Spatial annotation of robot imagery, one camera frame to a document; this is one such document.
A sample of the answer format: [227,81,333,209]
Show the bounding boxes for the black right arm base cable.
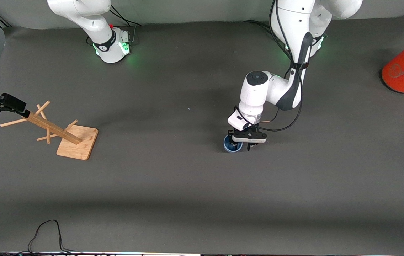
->
[109,4,143,45]

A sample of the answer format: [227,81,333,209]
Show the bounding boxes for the thin black looped cable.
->
[28,219,85,255]

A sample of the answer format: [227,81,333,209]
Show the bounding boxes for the dark grey table mat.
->
[0,14,404,254]

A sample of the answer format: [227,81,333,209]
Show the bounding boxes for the light blue cup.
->
[223,134,244,153]

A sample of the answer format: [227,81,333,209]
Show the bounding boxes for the black arm base cable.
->
[242,20,275,38]
[109,4,143,45]

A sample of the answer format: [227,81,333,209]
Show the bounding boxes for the wooden cup rack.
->
[0,100,99,161]

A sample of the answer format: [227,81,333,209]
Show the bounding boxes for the black left arm base cable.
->
[242,20,275,38]

